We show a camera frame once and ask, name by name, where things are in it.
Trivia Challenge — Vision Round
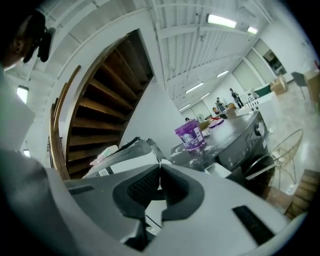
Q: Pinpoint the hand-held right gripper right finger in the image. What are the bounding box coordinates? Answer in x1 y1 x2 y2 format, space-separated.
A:
149 163 286 256

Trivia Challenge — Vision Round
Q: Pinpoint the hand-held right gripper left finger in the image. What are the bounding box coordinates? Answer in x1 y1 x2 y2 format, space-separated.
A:
46 163 160 256

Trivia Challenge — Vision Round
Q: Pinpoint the white detergent drawer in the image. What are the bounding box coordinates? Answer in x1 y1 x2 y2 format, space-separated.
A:
203 163 233 179

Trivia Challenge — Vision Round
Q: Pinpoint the purple plastic tub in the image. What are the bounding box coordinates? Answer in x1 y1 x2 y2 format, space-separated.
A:
174 119 207 152

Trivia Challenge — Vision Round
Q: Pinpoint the white grey top-load washing machine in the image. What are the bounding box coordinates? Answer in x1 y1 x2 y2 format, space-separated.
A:
82 143 173 180

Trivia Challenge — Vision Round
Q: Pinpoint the black front-load washing machine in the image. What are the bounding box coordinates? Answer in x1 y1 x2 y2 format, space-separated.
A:
169 111 276 198

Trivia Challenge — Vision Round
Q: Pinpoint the purple round lid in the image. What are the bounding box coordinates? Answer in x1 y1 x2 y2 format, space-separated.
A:
208 119 225 130

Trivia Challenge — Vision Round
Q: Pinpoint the wooden slat platform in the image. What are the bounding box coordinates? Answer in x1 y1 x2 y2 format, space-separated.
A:
284 168 317 221

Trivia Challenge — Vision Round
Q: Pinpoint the brown wooden staircase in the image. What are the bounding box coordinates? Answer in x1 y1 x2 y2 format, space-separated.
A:
48 28 155 181

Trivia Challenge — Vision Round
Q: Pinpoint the brown wooden table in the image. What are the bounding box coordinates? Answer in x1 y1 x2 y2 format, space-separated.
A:
219 107 238 120

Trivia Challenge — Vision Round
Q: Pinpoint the green bathtub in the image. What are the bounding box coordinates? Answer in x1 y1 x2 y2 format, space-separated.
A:
254 84 272 98

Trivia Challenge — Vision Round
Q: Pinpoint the printed cardboard box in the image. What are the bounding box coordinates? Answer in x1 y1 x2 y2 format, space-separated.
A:
269 76 290 96

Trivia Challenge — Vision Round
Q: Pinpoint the dark chair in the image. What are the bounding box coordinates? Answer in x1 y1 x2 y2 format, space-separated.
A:
291 71 307 101

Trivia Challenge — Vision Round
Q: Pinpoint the plain cardboard box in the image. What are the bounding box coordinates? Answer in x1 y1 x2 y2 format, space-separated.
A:
303 69 320 103

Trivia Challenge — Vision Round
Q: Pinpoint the person's face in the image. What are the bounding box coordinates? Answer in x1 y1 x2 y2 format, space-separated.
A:
3 14 33 69

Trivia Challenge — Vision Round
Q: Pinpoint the gold wire chair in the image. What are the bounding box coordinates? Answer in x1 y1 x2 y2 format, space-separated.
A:
271 128 305 191

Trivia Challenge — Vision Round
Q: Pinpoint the black head-worn camera rig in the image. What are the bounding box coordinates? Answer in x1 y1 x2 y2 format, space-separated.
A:
22 11 56 63

